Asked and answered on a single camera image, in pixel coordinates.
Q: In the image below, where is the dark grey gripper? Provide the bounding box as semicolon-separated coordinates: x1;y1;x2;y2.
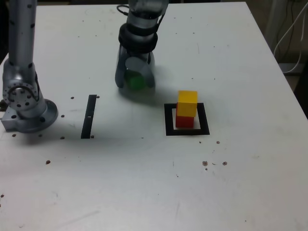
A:
115;46;155;89

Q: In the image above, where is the green cube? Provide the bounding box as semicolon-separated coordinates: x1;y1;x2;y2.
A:
124;69;146;91

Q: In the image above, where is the yellow cube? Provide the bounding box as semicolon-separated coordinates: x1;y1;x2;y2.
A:
177;90;198;117

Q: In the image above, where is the red cube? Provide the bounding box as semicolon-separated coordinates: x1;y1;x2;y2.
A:
175;103;195;128

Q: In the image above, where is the black tape square outline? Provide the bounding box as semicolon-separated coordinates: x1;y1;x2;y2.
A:
164;103;210;137

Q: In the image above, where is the black tape strip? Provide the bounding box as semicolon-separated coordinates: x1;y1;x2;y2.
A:
80;94;97;140

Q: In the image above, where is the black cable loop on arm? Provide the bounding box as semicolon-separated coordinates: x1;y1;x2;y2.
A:
116;4;131;16

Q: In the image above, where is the white cable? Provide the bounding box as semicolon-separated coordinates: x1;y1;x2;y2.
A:
283;23;304;73
273;1;308;61

